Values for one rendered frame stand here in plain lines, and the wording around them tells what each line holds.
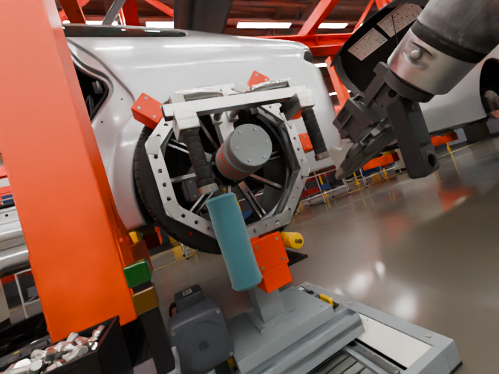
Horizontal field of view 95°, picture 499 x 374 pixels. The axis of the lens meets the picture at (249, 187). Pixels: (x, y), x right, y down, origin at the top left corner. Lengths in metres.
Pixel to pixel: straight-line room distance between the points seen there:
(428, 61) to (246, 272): 0.55
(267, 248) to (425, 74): 0.61
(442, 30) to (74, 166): 0.70
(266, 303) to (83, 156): 0.78
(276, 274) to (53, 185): 0.65
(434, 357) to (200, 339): 0.71
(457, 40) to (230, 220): 0.52
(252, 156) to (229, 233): 0.22
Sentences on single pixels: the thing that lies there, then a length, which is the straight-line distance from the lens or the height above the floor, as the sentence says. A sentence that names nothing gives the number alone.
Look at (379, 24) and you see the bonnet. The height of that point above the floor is 2.33.
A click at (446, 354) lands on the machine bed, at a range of 1.06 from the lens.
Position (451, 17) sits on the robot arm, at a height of 0.82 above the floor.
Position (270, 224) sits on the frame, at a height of 0.60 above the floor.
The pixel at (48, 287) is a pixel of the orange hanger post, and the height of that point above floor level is 0.66.
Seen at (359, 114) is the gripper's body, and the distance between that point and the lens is 0.42.
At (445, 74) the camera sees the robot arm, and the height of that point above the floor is 0.77.
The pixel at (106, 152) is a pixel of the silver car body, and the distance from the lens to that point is 1.26.
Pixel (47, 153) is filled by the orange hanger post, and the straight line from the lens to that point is 0.71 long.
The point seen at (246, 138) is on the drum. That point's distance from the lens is 0.66.
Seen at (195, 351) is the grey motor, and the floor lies 0.32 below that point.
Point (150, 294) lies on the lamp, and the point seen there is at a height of 0.60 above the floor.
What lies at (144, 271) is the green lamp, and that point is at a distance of 0.49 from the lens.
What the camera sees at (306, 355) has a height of 0.14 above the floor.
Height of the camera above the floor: 0.71
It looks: 3 degrees up
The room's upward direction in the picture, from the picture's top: 18 degrees counter-clockwise
